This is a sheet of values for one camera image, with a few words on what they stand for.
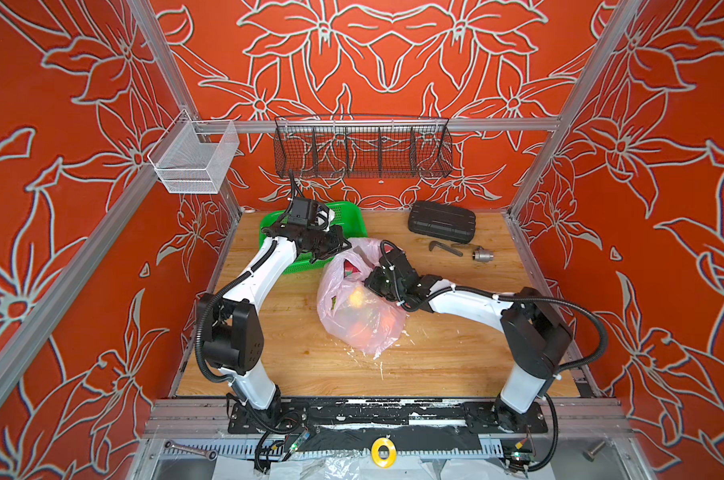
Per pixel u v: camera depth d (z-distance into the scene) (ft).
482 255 3.33
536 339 1.52
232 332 1.49
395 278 2.20
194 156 2.88
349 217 3.74
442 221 3.57
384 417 2.44
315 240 2.34
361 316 2.66
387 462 2.19
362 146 3.20
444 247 3.50
